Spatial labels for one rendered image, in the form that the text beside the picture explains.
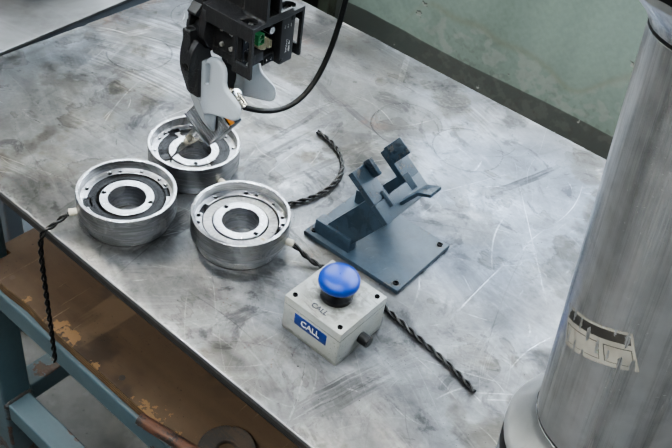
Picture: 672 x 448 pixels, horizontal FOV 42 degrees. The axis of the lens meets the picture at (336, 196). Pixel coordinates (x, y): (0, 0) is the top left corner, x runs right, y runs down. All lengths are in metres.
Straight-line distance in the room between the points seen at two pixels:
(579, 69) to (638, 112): 2.13
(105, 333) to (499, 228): 0.53
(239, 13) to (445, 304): 0.36
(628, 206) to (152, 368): 0.83
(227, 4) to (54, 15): 0.81
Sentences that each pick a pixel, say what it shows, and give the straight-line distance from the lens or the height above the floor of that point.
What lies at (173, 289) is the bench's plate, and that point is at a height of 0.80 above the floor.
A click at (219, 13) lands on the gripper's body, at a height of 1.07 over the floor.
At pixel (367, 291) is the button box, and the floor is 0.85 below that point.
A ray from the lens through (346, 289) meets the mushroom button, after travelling 0.80.
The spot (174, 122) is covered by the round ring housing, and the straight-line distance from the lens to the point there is 1.05.
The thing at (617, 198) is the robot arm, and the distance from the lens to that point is 0.41.
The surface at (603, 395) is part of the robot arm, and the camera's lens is 0.46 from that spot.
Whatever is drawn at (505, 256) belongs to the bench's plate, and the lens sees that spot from 0.99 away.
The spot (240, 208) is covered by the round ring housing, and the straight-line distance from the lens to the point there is 0.94.
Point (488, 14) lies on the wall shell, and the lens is 2.61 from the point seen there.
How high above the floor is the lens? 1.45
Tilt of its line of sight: 40 degrees down
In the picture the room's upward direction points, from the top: 9 degrees clockwise
